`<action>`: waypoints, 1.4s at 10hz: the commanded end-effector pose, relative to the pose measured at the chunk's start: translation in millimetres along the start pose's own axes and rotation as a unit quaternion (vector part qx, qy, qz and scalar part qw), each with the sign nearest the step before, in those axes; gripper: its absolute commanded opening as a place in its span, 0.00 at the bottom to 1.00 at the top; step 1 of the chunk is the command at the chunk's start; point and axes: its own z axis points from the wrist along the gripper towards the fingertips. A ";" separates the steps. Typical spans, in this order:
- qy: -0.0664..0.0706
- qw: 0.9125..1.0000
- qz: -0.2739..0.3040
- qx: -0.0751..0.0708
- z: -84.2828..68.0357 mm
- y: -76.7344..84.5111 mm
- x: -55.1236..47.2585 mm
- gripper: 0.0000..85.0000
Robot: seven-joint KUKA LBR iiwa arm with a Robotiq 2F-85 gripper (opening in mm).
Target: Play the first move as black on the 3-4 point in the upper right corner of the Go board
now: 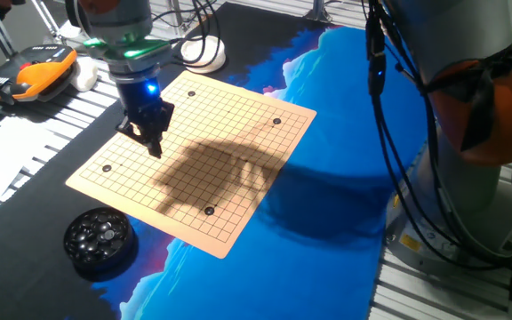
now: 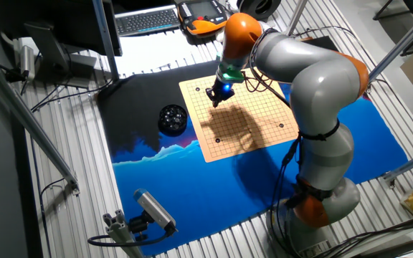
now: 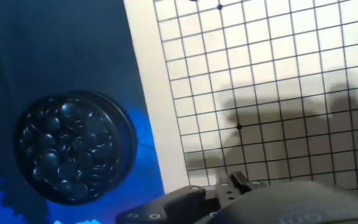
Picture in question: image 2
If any blue black printed mat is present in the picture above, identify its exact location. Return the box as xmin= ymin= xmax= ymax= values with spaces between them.
xmin=97 ymin=35 xmax=410 ymax=257

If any black power plug cable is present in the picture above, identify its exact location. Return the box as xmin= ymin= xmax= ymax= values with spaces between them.
xmin=0 ymin=53 xmax=28 ymax=84

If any white paper sheet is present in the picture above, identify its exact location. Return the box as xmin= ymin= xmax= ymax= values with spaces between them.
xmin=114 ymin=28 xmax=225 ymax=78

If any black computer monitor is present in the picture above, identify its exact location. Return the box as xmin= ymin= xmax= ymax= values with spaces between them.
xmin=0 ymin=0 xmax=124 ymax=90

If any white crumpled cloth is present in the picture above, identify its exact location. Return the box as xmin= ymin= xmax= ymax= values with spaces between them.
xmin=214 ymin=27 xmax=229 ymax=44

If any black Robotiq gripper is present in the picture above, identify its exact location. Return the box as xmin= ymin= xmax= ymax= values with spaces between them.
xmin=205 ymin=79 xmax=236 ymax=108

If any short aluminium extrusion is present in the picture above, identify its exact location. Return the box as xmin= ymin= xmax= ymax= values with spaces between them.
xmin=102 ymin=209 xmax=145 ymax=258

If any silver depth camera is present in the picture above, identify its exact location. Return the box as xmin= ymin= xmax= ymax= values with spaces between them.
xmin=133 ymin=188 xmax=178 ymax=234

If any black computer keyboard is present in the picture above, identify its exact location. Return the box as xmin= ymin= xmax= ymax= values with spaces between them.
xmin=115 ymin=4 xmax=181 ymax=38

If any black round stone bowl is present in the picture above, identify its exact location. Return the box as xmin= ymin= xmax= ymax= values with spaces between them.
xmin=158 ymin=104 xmax=189 ymax=137

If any black round drum device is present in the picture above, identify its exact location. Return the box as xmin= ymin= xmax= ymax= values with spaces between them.
xmin=237 ymin=0 xmax=283 ymax=21

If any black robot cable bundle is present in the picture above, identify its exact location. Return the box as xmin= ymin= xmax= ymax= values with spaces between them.
xmin=242 ymin=28 xmax=303 ymax=258

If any aluminium frame rail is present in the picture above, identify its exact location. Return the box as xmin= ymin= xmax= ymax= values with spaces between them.
xmin=363 ymin=1 xmax=413 ymax=89
xmin=0 ymin=53 xmax=81 ymax=196
xmin=381 ymin=146 xmax=413 ymax=184

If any aluminium frame post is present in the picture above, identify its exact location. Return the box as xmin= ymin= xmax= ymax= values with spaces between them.
xmin=90 ymin=0 xmax=120 ymax=82
xmin=284 ymin=0 xmax=308 ymax=37

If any orange grey teach pendant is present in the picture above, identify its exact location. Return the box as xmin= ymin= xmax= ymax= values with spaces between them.
xmin=176 ymin=0 xmax=229 ymax=37

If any silver cylindrical device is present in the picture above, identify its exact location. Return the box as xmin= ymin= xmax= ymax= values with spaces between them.
xmin=19 ymin=44 xmax=37 ymax=82

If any tan go board sheet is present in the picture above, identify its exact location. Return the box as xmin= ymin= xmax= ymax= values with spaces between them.
xmin=178 ymin=67 xmax=300 ymax=164

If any black floor cable bundle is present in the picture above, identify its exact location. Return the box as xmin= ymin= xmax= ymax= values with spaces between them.
xmin=313 ymin=217 xmax=413 ymax=258

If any black camera cable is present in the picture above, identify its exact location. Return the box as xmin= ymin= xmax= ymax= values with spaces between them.
xmin=87 ymin=229 xmax=171 ymax=248

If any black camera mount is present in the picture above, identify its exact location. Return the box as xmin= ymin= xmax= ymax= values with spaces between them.
xmin=127 ymin=211 xmax=151 ymax=242

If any black flat bar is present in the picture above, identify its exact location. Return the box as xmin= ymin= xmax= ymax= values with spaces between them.
xmin=356 ymin=245 xmax=413 ymax=258

